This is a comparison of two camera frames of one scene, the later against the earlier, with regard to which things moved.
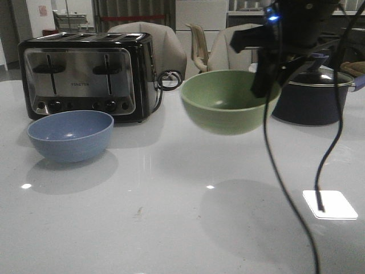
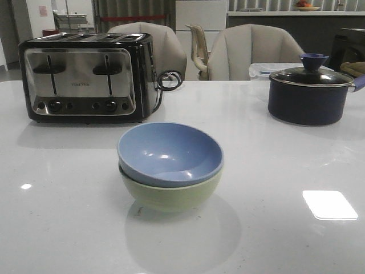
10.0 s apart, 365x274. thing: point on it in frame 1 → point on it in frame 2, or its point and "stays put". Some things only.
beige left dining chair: [167, 52] stays put
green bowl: [221, 102] → [173, 199]
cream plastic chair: [199, 52] stays put
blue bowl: [72, 136] → [168, 154]
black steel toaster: [114, 73] stays put
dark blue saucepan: [312, 104] stays put
